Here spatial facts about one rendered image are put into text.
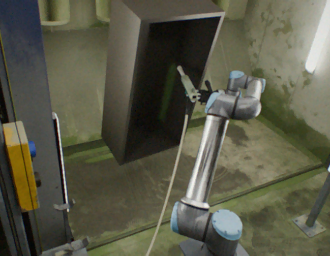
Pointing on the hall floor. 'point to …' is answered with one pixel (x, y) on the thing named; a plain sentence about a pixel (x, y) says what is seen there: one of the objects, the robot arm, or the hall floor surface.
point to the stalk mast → (7, 196)
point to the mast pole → (321, 199)
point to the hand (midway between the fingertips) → (188, 92)
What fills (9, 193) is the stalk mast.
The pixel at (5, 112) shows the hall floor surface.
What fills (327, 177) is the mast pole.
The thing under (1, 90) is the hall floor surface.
